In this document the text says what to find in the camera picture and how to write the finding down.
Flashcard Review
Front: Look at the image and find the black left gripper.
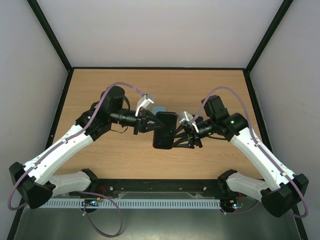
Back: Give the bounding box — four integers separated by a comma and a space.
109, 108, 165, 136

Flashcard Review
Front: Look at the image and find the black phone case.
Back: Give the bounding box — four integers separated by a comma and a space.
152, 111, 178, 150

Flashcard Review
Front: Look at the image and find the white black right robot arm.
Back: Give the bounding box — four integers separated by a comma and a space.
173, 95, 309, 218

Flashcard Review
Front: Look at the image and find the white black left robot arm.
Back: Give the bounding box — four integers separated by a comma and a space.
9, 83, 164, 209

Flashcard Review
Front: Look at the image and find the light blue card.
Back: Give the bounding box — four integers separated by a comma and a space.
152, 106, 166, 114

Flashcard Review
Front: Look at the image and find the right circuit board with leds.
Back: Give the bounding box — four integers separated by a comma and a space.
228, 197, 244, 209

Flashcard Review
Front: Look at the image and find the circuit board with leds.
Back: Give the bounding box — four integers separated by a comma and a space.
82, 197, 104, 207
228, 197, 244, 209

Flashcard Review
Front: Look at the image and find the left circuit board with leds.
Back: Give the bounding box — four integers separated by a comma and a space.
82, 197, 104, 207

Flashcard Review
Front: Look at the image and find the grey metal front plate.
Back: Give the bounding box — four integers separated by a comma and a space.
15, 206, 300, 240

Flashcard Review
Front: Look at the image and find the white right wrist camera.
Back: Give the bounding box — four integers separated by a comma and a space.
177, 111, 193, 126

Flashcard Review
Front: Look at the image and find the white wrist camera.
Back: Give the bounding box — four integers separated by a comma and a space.
177, 111, 193, 126
135, 94, 155, 117

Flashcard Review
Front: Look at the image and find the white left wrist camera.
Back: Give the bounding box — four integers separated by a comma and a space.
135, 94, 155, 117

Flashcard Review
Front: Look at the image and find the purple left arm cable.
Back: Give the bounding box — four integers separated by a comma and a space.
7, 82, 148, 237

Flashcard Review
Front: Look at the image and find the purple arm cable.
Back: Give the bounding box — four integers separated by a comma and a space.
191, 86, 309, 219
7, 82, 148, 237

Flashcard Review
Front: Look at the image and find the white slotted cable duct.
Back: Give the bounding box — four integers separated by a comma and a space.
41, 198, 221, 210

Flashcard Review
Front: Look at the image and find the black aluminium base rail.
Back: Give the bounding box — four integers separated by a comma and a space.
92, 179, 239, 199

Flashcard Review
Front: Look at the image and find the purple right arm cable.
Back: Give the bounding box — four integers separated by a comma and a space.
191, 86, 309, 219

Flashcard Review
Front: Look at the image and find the black enclosure frame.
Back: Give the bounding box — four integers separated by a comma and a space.
4, 0, 320, 240

